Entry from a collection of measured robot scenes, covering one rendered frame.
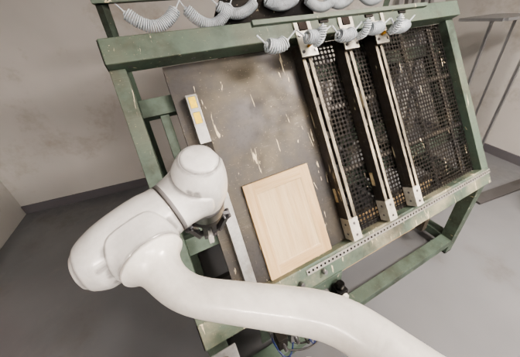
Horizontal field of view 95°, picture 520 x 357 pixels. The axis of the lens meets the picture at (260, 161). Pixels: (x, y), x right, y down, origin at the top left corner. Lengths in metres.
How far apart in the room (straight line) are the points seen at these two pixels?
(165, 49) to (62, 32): 2.32
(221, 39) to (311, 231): 1.02
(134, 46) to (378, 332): 1.10
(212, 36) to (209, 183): 0.85
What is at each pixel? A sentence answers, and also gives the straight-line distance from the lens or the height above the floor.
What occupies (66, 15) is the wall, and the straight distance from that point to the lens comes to 3.35.
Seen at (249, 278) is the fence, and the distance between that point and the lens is 1.23.
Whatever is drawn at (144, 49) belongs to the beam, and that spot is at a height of 1.92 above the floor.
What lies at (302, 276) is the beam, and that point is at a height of 0.87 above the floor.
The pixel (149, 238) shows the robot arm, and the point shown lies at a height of 1.73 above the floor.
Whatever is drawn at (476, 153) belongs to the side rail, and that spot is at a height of 1.01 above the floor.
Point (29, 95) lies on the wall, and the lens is 3.63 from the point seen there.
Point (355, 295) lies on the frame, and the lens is 2.14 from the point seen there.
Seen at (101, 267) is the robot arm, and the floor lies 1.71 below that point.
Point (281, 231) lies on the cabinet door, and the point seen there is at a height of 1.06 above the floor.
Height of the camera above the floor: 2.00
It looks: 32 degrees down
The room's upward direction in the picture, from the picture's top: 5 degrees counter-clockwise
